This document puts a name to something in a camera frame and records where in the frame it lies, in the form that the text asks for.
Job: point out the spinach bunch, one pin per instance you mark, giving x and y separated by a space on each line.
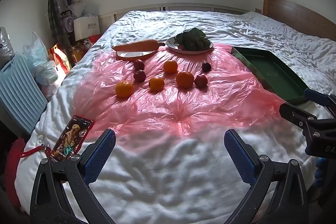
193 39

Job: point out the red cloth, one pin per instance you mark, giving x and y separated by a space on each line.
13 174

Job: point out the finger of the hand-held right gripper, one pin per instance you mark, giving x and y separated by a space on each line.
316 97
295 112

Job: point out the white paper bag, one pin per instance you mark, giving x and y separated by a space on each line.
86 28

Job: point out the bed with white duvet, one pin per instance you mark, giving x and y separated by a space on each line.
170 182

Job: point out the grey fan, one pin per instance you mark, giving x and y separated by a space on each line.
68 22

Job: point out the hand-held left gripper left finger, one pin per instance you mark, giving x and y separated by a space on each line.
101 153

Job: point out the dark red plum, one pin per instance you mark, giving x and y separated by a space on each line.
200 81
139 76
139 64
206 66

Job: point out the plaid scarf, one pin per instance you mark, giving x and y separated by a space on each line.
53 16

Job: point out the orange-rimmed white plate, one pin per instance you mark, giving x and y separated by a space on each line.
131 55

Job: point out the blue object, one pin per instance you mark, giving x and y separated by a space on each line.
319 170

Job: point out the orange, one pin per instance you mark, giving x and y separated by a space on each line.
156 84
184 79
170 66
124 89

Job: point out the smartphone with red case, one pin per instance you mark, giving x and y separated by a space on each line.
72 138

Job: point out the dark-rimmed white plate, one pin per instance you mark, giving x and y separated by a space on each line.
173 44

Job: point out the clear plastic bags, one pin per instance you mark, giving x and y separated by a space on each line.
39 61

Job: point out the orange juice bottle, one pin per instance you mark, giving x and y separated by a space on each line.
76 54

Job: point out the wooden headboard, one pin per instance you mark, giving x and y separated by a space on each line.
294 10

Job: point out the red and yellow gift bag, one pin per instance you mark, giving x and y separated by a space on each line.
61 57

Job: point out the light blue ribbed suitcase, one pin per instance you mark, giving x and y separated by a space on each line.
18 92

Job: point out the green metal tray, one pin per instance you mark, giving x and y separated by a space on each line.
275 74

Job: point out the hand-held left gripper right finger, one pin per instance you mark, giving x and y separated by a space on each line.
240 154

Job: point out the pink plastic sheet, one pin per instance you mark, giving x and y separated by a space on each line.
168 106

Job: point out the grey plastic sack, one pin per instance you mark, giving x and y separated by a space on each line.
5 47

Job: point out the carrot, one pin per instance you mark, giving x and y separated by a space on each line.
136 45

